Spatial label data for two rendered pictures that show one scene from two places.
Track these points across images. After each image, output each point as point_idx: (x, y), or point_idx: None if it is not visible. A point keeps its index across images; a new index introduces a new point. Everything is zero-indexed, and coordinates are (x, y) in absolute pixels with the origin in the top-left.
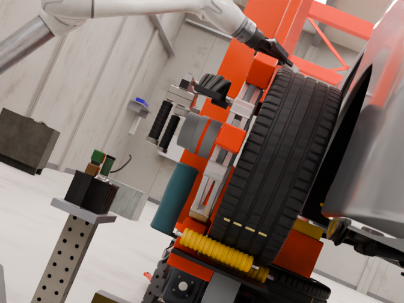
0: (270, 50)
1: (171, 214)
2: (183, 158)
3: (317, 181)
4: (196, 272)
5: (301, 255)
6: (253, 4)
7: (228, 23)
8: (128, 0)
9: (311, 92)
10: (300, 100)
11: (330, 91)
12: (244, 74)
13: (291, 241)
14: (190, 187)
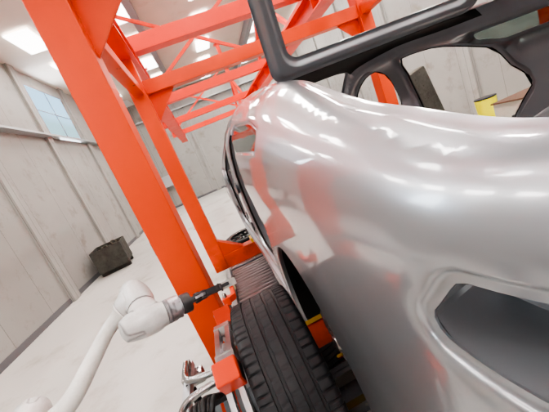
0: (206, 297)
1: None
2: (213, 360)
3: (298, 295)
4: None
5: (324, 332)
6: (153, 239)
7: (158, 329)
8: (60, 407)
9: (285, 358)
10: (287, 382)
11: (292, 329)
12: (196, 283)
13: (313, 332)
14: None
